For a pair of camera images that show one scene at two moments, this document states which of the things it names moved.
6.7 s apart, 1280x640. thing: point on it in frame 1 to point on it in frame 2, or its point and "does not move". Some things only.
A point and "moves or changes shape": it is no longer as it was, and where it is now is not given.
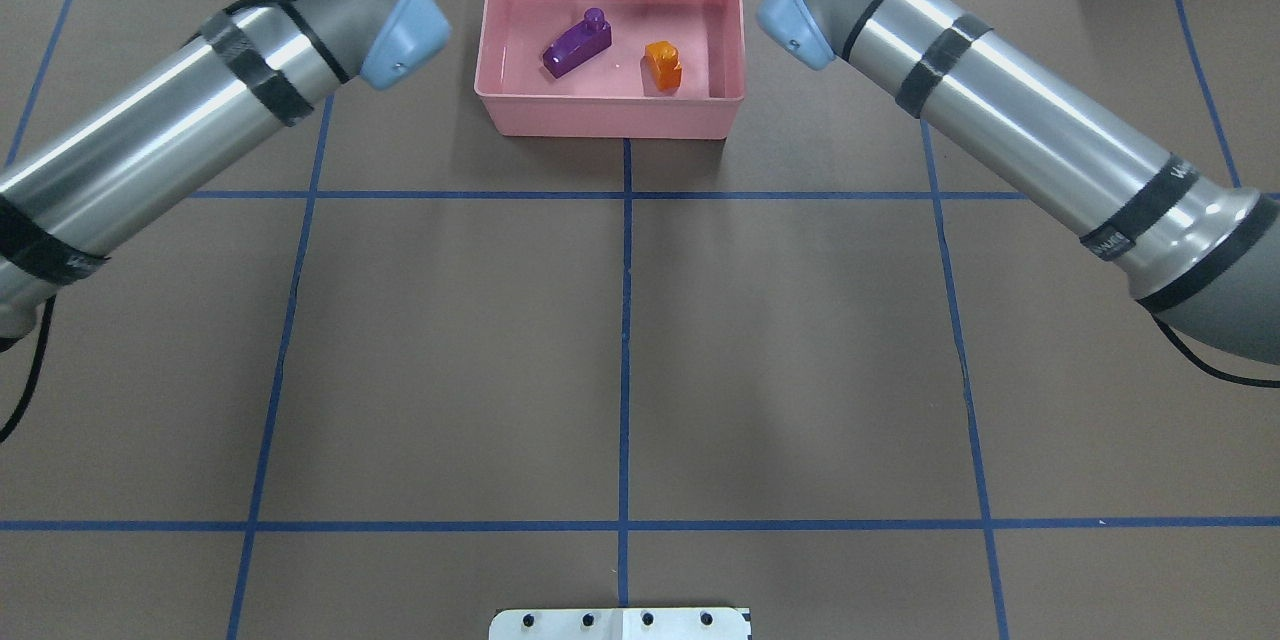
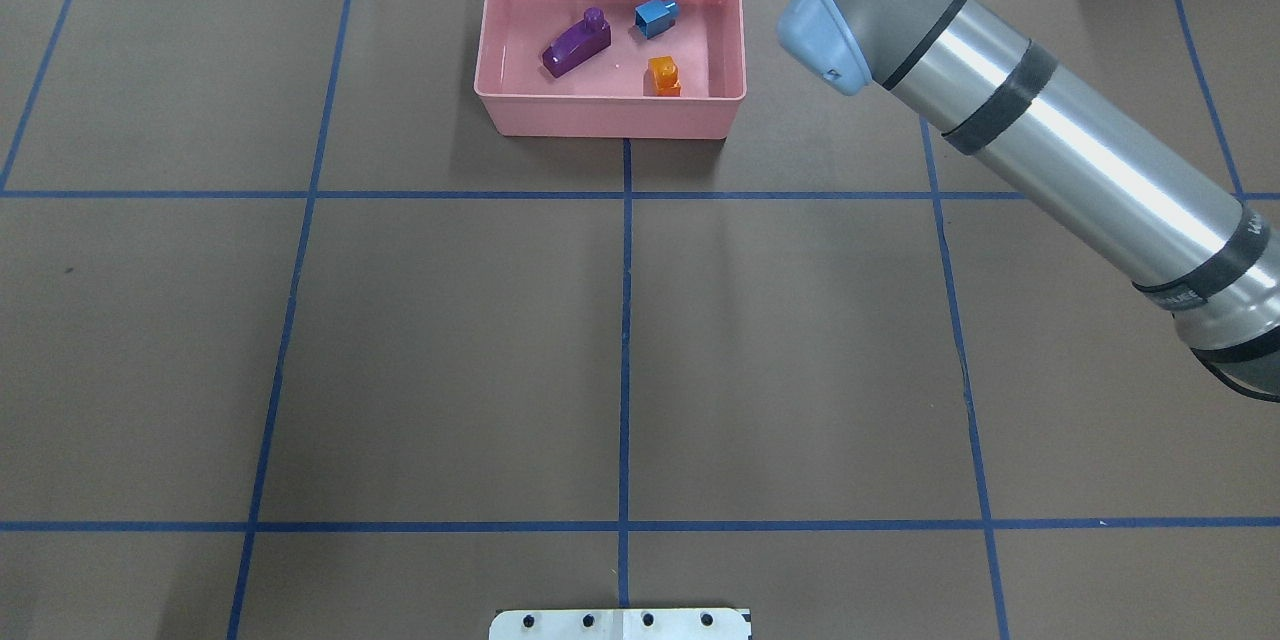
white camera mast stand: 621,624 does not move
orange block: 664,56 moves or changes shape
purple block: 584,43 does not move
